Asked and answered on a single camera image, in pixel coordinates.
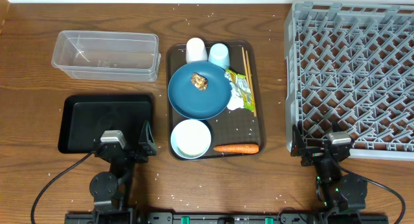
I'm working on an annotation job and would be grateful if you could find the dark blue plate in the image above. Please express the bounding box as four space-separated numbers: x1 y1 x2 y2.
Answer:
168 62 232 120

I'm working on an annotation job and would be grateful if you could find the green yellow snack wrapper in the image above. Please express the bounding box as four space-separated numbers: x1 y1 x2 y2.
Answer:
224 69 253 111

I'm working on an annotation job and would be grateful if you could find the dark brown serving tray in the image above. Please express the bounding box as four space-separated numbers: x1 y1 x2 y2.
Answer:
166 40 266 161

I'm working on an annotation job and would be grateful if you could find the brown food scrap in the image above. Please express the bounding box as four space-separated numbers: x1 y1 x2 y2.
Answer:
191 73 208 91

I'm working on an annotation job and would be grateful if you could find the black waste tray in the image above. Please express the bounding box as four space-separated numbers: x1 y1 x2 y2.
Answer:
58 95 153 153

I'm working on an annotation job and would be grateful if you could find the grey dishwasher rack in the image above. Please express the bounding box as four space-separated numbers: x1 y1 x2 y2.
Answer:
284 1 413 161

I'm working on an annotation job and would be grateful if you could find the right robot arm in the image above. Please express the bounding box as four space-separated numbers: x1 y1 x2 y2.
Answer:
290 122 367 223

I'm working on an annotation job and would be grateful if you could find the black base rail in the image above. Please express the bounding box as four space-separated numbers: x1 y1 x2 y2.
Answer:
63 211 389 224

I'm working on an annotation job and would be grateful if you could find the orange carrot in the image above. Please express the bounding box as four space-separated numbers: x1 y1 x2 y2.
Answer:
213 144 259 154

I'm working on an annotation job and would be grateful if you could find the white plastic cup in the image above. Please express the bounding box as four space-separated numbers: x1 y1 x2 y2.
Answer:
186 38 208 63

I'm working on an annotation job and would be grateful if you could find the left wooden chopstick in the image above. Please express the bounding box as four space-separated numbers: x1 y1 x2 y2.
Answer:
241 47 257 117

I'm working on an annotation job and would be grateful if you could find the crumpled white tissue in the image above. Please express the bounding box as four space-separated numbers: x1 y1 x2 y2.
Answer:
227 83 244 111

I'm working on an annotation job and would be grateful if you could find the wooden chopstick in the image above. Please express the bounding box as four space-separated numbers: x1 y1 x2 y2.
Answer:
245 50 257 117
241 47 257 117

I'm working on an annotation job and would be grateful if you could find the light blue plastic cup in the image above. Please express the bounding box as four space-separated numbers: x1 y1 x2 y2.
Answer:
208 43 230 70

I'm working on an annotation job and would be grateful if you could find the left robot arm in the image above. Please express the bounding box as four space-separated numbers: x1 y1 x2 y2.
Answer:
89 120 157 224

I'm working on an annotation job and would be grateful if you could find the clear plastic bin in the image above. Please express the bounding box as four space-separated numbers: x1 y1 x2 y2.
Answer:
51 30 161 82

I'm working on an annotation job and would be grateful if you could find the right wooden chopstick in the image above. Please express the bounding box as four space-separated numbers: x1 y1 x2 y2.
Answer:
245 50 257 117

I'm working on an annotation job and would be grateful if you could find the light blue bowl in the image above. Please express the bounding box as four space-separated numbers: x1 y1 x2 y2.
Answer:
170 118 212 160

